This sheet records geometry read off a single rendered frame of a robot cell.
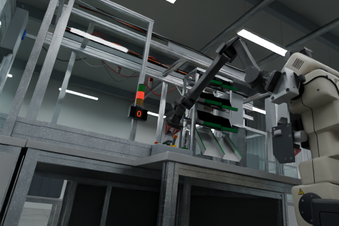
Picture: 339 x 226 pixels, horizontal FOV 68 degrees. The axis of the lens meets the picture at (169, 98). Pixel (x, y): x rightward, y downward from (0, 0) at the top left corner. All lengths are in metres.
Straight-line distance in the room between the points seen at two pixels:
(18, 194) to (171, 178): 0.57
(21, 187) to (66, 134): 0.27
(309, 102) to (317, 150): 0.18
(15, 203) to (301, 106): 1.14
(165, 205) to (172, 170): 0.12
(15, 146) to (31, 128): 0.11
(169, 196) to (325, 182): 0.54
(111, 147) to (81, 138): 0.14
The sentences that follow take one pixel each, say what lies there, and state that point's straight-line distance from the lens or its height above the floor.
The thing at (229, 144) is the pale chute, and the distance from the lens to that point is 1.90.
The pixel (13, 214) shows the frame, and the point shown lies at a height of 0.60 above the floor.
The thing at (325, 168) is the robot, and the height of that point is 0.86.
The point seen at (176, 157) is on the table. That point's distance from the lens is 0.93.
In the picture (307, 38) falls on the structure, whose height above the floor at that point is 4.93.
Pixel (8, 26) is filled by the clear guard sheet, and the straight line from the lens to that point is 1.37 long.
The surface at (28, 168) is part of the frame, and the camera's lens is 1.14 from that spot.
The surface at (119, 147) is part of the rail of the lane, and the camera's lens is 1.28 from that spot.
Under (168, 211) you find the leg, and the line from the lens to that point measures 0.94.
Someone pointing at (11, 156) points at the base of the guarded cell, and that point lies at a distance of 1.15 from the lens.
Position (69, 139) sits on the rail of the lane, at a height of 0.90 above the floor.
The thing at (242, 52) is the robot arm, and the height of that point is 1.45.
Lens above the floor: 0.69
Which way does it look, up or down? 22 degrees up
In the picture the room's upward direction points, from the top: 6 degrees clockwise
